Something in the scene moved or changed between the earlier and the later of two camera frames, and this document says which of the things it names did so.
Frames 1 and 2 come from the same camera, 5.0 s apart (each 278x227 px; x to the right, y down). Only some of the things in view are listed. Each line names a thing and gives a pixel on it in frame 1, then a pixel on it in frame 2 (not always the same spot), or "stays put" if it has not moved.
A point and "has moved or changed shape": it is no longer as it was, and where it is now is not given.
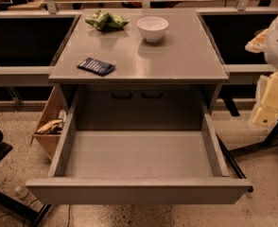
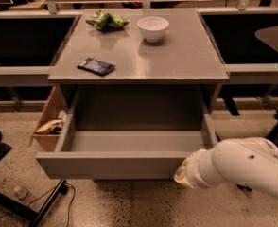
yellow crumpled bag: (51, 128) stays put
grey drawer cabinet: (140, 70) stays put
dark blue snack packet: (96, 66) stays put
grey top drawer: (136, 165) has moved or changed shape
